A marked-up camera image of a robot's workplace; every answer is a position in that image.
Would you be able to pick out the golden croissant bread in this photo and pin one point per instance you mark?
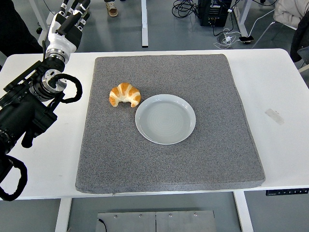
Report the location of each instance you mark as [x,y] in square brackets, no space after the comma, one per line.
[125,93]

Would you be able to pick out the translucent tape piece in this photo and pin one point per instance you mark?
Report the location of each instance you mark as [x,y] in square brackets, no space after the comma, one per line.
[274,116]

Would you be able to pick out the black fabric mass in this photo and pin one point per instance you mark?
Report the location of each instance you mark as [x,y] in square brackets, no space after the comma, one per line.
[12,24]

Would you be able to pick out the grey speckled mat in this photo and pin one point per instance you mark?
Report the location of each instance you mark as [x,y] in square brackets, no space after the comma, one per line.
[169,169]

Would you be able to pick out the beige jacket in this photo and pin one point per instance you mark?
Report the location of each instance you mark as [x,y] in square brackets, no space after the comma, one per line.
[287,12]

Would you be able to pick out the black phone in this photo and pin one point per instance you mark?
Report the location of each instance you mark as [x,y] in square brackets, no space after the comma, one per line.
[246,38]

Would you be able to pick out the grey chair leg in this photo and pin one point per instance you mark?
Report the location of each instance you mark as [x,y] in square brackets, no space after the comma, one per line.
[264,33]

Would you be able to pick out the black computer box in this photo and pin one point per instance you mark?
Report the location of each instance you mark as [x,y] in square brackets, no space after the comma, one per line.
[212,13]

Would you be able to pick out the black table control panel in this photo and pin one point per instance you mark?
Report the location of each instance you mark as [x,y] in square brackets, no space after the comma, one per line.
[287,192]

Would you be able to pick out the small black floor plug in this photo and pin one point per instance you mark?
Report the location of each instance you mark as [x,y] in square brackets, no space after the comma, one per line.
[38,30]

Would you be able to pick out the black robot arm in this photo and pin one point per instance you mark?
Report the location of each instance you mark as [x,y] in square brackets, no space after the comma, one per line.
[21,113]

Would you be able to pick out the white background table leg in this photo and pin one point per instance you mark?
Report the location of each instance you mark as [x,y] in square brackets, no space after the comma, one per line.
[42,29]
[241,21]
[144,24]

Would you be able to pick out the grey metal plate with screws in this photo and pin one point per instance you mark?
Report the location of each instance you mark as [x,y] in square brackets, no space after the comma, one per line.
[169,222]

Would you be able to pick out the black jacket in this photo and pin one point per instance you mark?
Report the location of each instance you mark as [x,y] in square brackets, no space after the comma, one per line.
[300,36]

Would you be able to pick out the round grey plate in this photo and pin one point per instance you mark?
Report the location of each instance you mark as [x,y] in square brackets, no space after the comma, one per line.
[165,119]

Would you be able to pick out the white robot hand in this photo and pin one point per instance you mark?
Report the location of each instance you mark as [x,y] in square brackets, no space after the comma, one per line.
[58,41]

